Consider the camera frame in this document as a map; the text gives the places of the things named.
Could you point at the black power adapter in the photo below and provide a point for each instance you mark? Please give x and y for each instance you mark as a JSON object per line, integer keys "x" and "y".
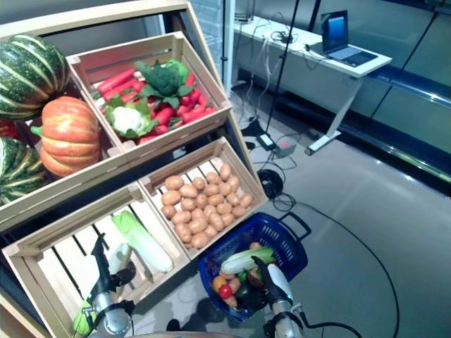
{"x": 266, "y": 141}

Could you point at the orange pumpkin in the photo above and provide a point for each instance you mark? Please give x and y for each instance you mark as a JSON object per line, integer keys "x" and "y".
{"x": 70, "y": 137}

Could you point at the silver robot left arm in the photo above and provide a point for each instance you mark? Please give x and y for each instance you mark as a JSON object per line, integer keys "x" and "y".
{"x": 112, "y": 317}

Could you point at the large green striped pumpkin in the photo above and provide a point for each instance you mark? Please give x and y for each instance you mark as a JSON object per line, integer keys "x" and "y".
{"x": 28, "y": 74}

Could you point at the yellow orange bell pepper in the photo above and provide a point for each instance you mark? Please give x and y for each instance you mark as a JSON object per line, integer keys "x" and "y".
{"x": 219, "y": 281}

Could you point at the white desk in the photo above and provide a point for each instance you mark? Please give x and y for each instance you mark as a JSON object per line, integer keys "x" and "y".
{"x": 366, "y": 67}

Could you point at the small green striped pumpkin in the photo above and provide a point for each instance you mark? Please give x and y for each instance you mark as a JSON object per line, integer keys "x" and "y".
{"x": 17, "y": 169}

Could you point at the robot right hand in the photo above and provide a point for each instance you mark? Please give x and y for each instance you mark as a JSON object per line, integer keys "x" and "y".
{"x": 280, "y": 281}

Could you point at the grey box with red button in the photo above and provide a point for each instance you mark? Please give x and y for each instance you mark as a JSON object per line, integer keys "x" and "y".
{"x": 284, "y": 147}

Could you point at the large napa cabbage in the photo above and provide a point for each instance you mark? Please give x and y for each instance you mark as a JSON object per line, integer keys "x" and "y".
{"x": 144, "y": 243}

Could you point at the short red carrot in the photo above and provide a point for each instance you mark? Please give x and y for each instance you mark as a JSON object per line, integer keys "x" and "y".
{"x": 190, "y": 79}
{"x": 165, "y": 115}
{"x": 160, "y": 130}
{"x": 195, "y": 114}
{"x": 146, "y": 139}

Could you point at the red tomato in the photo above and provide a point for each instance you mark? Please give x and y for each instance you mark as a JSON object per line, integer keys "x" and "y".
{"x": 225, "y": 291}

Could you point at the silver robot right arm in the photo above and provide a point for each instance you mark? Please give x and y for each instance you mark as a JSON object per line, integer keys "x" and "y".
{"x": 282, "y": 320}

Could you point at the wooden crate with cabbage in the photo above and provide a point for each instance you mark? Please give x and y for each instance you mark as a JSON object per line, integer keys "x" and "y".
{"x": 70, "y": 225}

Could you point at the brown potato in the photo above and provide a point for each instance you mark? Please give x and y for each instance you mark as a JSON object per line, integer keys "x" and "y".
{"x": 215, "y": 199}
{"x": 209, "y": 211}
{"x": 216, "y": 222}
{"x": 183, "y": 233}
{"x": 238, "y": 211}
{"x": 201, "y": 200}
{"x": 224, "y": 208}
{"x": 188, "y": 191}
{"x": 211, "y": 189}
{"x": 168, "y": 211}
{"x": 246, "y": 200}
{"x": 233, "y": 183}
{"x": 197, "y": 225}
{"x": 227, "y": 219}
{"x": 210, "y": 231}
{"x": 174, "y": 182}
{"x": 198, "y": 183}
{"x": 200, "y": 240}
{"x": 181, "y": 217}
{"x": 224, "y": 188}
{"x": 254, "y": 245}
{"x": 233, "y": 199}
{"x": 213, "y": 177}
{"x": 171, "y": 197}
{"x": 198, "y": 214}
{"x": 188, "y": 203}
{"x": 225, "y": 172}

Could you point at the blue plastic shopping basket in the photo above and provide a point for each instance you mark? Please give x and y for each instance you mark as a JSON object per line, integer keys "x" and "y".
{"x": 278, "y": 246}

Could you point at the red vegetable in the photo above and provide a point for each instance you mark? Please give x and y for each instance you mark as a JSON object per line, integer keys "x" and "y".
{"x": 7, "y": 128}

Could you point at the green broccoli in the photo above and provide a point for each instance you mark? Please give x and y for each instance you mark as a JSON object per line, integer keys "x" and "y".
{"x": 162, "y": 82}

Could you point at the white cauliflower with leaves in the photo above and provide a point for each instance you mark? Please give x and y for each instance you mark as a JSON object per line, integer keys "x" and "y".
{"x": 127, "y": 118}

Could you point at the wooden display shelf stand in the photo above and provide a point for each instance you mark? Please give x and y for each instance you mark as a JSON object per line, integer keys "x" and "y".
{"x": 105, "y": 14}

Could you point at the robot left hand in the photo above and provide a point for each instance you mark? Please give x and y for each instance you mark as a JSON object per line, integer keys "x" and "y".
{"x": 105, "y": 267}

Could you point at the bright green soft item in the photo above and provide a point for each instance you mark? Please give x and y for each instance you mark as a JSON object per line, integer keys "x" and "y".
{"x": 84, "y": 318}

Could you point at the wooden crate with carrots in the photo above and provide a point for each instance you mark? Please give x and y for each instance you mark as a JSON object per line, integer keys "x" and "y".
{"x": 183, "y": 130}

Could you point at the long orange carrot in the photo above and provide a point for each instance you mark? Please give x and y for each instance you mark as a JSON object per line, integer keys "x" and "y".
{"x": 121, "y": 89}
{"x": 114, "y": 80}

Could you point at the light green cabbage head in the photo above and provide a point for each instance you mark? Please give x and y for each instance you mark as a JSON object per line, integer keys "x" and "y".
{"x": 179, "y": 68}

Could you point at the open laptop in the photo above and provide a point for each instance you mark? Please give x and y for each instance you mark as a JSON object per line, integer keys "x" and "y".
{"x": 347, "y": 53}

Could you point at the wooden crate with potatoes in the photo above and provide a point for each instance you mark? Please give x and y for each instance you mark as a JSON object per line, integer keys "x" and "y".
{"x": 246, "y": 169}

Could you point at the black tripod stand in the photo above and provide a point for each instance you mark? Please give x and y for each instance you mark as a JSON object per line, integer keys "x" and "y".
{"x": 282, "y": 67}

